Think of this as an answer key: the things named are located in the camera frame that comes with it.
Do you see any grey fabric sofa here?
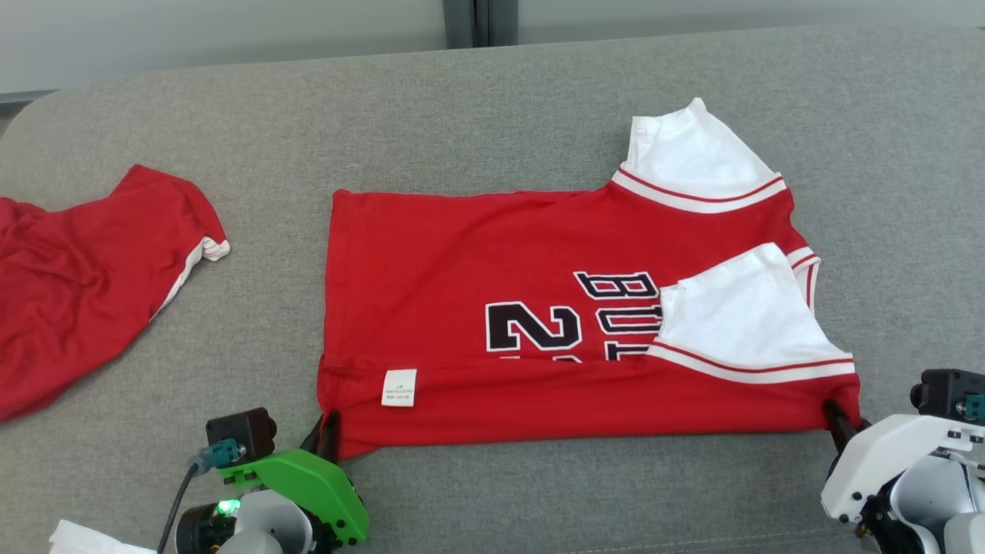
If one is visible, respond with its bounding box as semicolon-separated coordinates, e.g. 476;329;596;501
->
0;23;985;554

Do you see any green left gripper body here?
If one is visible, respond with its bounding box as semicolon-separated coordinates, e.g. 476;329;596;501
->
175;449;370;554

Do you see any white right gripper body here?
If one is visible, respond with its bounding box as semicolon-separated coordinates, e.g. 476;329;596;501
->
820;414;985;526

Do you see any red basketball jersey shirt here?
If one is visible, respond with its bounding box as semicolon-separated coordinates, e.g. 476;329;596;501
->
317;98;863;462

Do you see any red shorts white trim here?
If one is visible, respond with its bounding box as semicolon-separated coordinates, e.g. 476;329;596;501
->
0;164;232;422

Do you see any grey partition post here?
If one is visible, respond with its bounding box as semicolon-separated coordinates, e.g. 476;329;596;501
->
442;0;519;49

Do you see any white tape tag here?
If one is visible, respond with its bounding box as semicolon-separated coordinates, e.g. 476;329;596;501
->
50;519;155;554

